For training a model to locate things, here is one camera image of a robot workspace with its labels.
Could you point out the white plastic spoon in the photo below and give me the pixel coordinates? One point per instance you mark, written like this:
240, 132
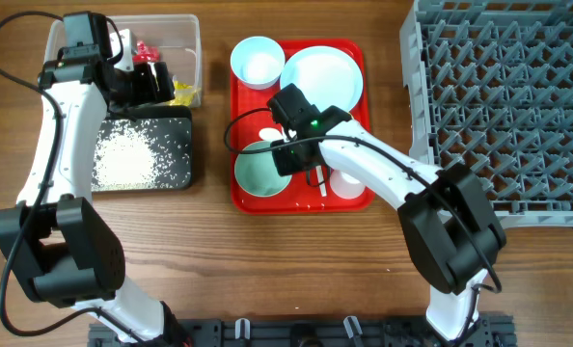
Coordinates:
271, 134

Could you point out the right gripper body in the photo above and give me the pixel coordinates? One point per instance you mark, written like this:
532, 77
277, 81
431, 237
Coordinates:
288, 162

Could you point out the light blue plate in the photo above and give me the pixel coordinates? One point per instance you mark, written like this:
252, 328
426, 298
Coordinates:
326, 76

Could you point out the white plastic fork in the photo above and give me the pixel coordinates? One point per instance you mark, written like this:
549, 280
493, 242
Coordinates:
321, 181

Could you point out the mint green bowl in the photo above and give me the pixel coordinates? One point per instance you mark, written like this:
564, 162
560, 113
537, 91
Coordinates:
258, 176

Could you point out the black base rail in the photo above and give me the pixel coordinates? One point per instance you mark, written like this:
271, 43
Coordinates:
490, 330

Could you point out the light blue small bowl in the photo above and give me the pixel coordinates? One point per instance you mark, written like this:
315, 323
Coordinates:
258, 62

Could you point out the red strawberry candy wrapper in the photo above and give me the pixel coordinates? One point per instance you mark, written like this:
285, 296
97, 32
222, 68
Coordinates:
145, 53

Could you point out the grey dishwasher rack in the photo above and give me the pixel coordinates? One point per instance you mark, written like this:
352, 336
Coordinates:
491, 87

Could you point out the yellow foil wrapper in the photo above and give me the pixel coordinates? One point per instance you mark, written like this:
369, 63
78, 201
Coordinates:
184, 94

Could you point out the red plastic tray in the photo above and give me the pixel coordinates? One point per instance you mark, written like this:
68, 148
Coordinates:
300, 196

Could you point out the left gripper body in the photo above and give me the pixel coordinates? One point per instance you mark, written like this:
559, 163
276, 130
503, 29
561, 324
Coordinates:
137, 88

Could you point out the white plastic cup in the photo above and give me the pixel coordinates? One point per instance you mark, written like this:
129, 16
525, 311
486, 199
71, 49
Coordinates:
346, 186

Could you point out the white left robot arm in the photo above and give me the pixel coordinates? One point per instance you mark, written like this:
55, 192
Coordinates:
55, 244

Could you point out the black tray with rice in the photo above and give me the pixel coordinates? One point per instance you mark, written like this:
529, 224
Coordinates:
152, 151

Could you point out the clear plastic bin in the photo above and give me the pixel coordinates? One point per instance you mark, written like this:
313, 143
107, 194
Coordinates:
177, 37

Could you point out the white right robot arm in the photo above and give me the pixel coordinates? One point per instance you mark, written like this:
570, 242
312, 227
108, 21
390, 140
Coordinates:
452, 233

